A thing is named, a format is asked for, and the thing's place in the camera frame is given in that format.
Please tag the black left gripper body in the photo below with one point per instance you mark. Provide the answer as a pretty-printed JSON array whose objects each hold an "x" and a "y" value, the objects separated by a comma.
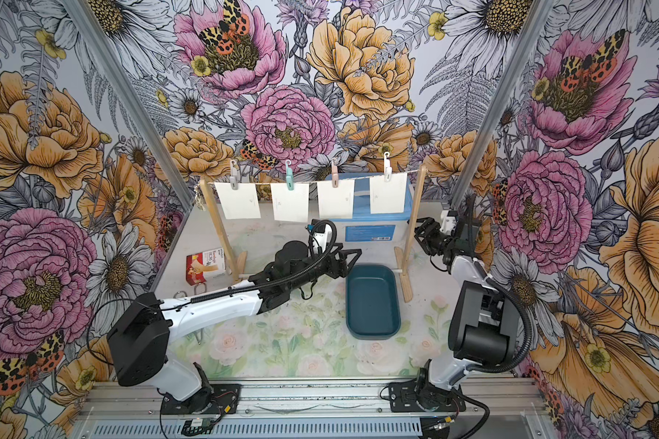
[{"x": 327, "y": 265}]

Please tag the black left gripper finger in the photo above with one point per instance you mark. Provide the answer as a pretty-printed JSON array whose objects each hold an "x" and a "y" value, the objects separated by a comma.
[
  {"x": 351, "y": 254},
  {"x": 344, "y": 269}
]

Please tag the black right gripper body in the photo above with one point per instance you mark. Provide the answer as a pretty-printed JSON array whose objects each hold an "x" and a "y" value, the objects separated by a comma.
[{"x": 434, "y": 240}]

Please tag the white postcard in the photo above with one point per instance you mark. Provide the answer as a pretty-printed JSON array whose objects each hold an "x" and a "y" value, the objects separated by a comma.
[
  {"x": 388, "y": 197},
  {"x": 238, "y": 201},
  {"x": 335, "y": 199},
  {"x": 290, "y": 205}
]

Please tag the pink clothespin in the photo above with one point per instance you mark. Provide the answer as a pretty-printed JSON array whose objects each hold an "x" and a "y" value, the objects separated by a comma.
[{"x": 335, "y": 180}]

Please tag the white clothespin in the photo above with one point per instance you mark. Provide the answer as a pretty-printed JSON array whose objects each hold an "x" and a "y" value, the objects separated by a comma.
[{"x": 387, "y": 167}]

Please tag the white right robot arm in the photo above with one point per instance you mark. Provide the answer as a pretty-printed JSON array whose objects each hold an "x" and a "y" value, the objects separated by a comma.
[{"x": 484, "y": 328}]

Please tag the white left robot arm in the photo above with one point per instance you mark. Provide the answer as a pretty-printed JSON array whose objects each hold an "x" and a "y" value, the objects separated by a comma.
[{"x": 140, "y": 340}]

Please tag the white storage box blue lid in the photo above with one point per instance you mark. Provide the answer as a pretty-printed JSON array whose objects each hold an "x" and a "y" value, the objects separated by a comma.
[{"x": 365, "y": 227}]

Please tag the teal plastic tray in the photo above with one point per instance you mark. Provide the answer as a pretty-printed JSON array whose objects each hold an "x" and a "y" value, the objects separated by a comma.
[{"x": 372, "y": 307}]

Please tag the floral table mat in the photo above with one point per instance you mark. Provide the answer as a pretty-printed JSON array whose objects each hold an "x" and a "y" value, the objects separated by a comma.
[{"x": 306, "y": 338}]

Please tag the red white small box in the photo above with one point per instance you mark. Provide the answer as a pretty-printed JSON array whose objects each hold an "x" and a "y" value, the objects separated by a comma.
[{"x": 204, "y": 265}]

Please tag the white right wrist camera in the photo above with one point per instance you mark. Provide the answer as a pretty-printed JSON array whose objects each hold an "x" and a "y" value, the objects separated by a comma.
[{"x": 448, "y": 221}]

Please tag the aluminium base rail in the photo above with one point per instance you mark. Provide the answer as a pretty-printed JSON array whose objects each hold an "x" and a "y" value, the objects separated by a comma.
[{"x": 374, "y": 407}]

